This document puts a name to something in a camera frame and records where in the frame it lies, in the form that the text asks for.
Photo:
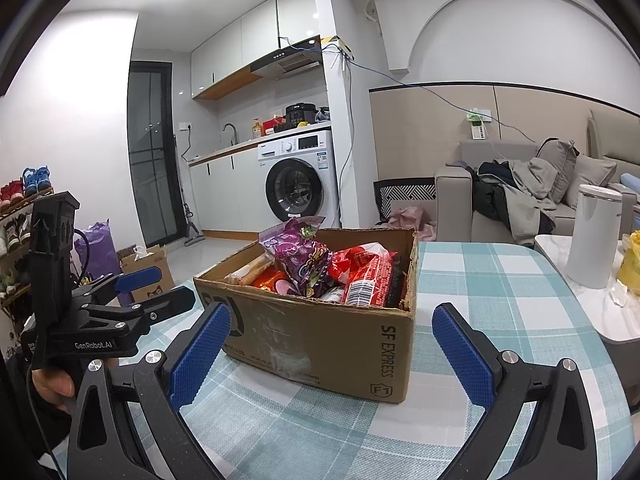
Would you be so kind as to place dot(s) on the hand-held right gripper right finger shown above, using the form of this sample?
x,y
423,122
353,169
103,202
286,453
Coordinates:
x,y
462,355

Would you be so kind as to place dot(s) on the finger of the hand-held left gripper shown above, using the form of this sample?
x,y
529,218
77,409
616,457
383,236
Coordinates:
x,y
140,279
165,305

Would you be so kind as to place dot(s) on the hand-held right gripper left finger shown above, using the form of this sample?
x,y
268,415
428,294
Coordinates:
x,y
200,355

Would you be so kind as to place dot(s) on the yellow cake packet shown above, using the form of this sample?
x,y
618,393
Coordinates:
x,y
250,270

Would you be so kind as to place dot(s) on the brown cardboard box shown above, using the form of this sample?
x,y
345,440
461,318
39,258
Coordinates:
x,y
310,340

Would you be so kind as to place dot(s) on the red black-striped snack packet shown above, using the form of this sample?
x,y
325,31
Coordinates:
x,y
370,287

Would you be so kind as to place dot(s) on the purple candy packet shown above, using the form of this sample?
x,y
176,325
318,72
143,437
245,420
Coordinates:
x,y
295,255

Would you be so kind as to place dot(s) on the person's left forearm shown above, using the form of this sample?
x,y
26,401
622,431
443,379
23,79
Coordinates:
x,y
20,435

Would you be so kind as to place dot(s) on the person's left hand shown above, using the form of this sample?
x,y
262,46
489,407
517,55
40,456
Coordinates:
x,y
52,385

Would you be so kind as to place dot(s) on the small cardboard box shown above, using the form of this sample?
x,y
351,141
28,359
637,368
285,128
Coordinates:
x,y
155,265

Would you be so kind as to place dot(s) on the shoe rack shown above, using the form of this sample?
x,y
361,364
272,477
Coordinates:
x,y
12,260

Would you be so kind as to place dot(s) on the purple plastic bag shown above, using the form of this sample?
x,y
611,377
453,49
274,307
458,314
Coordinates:
x,y
97,245

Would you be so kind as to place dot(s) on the checked tablecloth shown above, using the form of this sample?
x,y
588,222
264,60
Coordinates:
x,y
475,290

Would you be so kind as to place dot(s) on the grey stick vacuum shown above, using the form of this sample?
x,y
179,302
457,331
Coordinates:
x,y
191,235

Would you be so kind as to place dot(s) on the red shoes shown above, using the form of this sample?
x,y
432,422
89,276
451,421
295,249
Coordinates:
x,y
11,195

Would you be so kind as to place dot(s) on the blue shoes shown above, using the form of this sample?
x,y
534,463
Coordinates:
x,y
37,182

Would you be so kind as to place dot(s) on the dark glass door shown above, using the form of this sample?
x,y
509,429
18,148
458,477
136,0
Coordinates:
x,y
155,160

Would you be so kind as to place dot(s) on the white base cabinet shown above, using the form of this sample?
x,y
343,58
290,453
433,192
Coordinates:
x,y
235,190

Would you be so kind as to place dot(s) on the pink cloth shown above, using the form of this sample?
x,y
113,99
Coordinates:
x,y
410,222

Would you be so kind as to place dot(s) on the red crinkly snack bag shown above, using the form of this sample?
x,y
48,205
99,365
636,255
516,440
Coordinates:
x,y
355,257

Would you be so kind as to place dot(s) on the black jacket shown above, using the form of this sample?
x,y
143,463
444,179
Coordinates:
x,y
487,200

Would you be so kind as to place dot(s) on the white marble side table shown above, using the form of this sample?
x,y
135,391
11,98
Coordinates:
x,y
615,315

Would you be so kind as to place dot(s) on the beige sofa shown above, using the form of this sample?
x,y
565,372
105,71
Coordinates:
x,y
452,195

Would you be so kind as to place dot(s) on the black patterned basket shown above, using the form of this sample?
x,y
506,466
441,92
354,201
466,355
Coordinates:
x,y
405,195

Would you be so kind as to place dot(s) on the metal faucet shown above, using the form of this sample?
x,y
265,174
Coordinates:
x,y
231,132

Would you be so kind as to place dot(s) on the grey jacket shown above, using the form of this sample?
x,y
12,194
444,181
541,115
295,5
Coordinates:
x,y
530,195

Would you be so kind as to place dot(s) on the white cylindrical bin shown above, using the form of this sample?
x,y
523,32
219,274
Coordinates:
x,y
595,240

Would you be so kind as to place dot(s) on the white washing machine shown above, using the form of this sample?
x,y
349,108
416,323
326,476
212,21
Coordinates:
x,y
300,190

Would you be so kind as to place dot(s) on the yellow oil bottle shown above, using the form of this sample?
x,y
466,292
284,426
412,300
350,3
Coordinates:
x,y
256,130

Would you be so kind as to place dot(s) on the yellow plastic bag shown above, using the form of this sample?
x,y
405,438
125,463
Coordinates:
x,y
630,265

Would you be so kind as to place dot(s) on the red box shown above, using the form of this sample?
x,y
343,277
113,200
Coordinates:
x,y
274,125

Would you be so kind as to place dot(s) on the dark grey pillow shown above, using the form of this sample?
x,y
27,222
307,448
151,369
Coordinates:
x,y
557,170

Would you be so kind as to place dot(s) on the light grey pillow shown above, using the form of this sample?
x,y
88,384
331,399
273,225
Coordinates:
x,y
592,175

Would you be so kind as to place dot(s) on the black rice cooker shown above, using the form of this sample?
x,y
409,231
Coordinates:
x,y
301,115

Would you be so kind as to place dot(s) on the light blue roll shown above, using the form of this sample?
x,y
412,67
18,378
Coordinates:
x,y
631,182

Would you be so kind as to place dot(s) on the silver range hood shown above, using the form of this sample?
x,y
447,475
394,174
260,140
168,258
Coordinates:
x,y
292,62

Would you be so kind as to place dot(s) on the white router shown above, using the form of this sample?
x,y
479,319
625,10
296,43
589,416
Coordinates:
x,y
342,47

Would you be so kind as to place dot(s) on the white wall remote control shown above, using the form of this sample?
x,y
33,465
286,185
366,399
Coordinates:
x,y
479,127

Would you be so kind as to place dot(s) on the white wall cabinets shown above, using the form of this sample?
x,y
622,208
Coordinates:
x,y
225,50

